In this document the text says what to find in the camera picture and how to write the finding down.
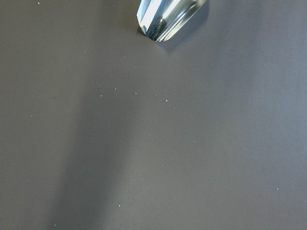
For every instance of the metal scoop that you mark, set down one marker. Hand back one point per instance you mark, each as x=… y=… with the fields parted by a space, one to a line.
x=160 y=20

